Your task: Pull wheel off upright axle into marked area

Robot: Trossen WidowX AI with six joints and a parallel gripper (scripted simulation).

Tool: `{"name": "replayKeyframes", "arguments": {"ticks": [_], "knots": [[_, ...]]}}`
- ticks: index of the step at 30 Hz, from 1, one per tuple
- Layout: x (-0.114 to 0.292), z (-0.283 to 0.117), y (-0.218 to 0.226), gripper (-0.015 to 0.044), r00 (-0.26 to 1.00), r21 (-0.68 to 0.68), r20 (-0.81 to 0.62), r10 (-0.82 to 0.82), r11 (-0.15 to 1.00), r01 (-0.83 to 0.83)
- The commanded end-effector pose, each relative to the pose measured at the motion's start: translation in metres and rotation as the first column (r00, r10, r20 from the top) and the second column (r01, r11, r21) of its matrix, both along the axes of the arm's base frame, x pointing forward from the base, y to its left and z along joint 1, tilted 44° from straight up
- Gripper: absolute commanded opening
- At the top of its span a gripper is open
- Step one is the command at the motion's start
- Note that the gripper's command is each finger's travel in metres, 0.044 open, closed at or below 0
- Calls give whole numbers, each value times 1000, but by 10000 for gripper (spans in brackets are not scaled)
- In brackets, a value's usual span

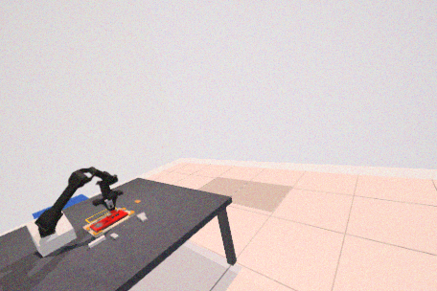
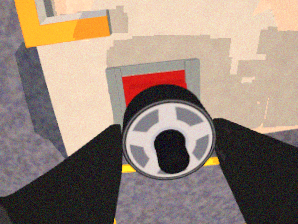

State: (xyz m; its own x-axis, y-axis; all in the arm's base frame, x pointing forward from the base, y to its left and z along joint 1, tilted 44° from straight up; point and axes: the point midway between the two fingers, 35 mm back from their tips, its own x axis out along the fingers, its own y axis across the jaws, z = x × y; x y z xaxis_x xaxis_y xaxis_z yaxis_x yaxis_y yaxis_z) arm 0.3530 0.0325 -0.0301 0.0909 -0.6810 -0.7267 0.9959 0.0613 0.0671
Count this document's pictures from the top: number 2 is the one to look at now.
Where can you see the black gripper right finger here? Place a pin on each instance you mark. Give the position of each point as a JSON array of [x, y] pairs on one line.
[[262, 173]]

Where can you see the yellow tape line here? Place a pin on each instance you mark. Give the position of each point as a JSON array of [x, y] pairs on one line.
[[127, 168]]

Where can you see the black tyre with white rim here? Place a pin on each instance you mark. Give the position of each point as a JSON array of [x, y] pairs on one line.
[[160, 107]]

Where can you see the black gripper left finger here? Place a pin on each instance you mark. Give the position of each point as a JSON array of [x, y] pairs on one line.
[[83, 189]]

